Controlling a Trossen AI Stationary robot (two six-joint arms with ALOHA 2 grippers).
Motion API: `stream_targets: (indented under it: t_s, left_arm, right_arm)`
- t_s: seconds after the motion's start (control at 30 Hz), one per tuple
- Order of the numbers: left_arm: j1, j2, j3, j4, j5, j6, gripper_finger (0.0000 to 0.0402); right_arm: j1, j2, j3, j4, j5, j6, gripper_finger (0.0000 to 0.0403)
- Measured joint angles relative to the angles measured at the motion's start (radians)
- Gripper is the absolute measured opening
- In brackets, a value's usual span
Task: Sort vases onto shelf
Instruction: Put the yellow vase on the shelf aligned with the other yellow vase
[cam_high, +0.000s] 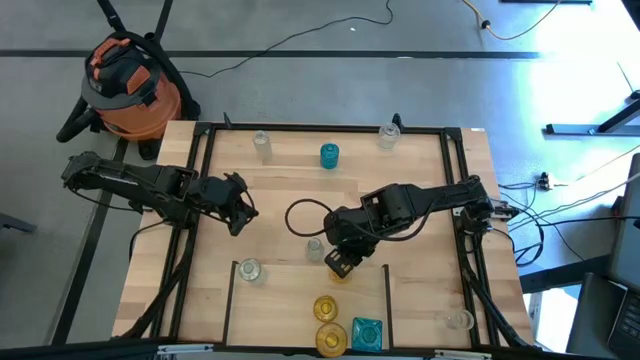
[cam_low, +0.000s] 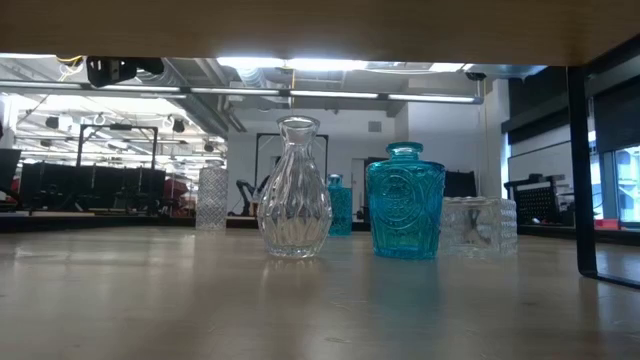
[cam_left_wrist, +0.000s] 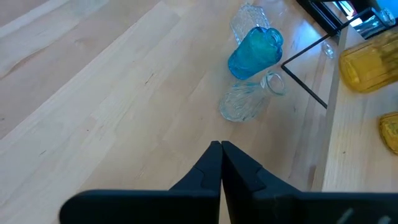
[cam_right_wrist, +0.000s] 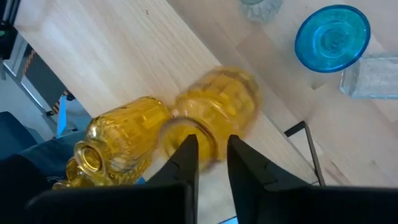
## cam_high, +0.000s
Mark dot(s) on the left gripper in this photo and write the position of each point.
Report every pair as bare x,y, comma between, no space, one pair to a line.
215,195

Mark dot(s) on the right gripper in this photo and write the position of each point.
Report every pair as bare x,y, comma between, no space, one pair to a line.
350,230

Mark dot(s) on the yellow tall glass vase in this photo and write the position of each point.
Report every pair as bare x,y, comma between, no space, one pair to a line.
344,280

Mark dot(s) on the clear wavy bottle-shaped vase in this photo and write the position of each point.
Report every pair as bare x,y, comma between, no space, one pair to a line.
315,250

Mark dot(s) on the yellow medium round glass vase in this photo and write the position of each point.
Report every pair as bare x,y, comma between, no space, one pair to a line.
325,309

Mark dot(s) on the clear ribbed cylinder glass vase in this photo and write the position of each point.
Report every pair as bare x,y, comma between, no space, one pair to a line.
249,270

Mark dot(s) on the wooden shelf black metal legs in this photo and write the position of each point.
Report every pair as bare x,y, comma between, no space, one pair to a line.
285,310

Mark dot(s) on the clear diamond-cut cylinder vase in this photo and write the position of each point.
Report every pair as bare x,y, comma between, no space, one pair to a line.
261,145

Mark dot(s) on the teal square glass vase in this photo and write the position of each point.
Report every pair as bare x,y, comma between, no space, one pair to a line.
366,334

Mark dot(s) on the yellow squat glass vase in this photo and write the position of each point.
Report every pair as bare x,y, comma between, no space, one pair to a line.
331,340

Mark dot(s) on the teal ribbed cylinder glass vase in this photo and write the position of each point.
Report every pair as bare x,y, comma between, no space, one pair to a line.
329,156

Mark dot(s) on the clear smooth glass bottle vase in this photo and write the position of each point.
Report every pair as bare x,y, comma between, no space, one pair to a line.
462,320

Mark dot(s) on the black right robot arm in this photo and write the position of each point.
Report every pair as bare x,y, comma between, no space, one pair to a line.
425,197

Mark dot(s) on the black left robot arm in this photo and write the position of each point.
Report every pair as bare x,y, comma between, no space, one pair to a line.
125,177

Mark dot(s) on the clear small diamond-cut jar vase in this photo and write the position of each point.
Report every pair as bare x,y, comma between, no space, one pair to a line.
389,136

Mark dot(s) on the silver aluminium extrusion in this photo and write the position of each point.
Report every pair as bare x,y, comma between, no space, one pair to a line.
185,348
462,355

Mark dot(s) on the orange black shop vacuum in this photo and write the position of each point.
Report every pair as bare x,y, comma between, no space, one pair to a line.
135,100

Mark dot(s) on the black stand leg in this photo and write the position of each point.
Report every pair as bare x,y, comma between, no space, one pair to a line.
164,17
112,15

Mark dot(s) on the black power adapter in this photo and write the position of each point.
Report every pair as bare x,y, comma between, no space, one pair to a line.
545,179

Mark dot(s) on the grey furniture foot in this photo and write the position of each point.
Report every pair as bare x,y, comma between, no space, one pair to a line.
15,223

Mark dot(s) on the dark grey desk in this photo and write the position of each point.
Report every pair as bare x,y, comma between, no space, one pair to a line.
590,320

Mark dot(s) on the grey desk foot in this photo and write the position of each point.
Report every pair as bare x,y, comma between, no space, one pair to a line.
570,129

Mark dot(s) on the grey monitor back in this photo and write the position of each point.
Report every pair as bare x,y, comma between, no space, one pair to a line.
627,235

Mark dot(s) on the black keyboard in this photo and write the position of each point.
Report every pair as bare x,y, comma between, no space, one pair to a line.
627,325

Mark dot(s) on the black aluminium table frame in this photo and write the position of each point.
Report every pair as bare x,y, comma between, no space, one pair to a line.
325,128

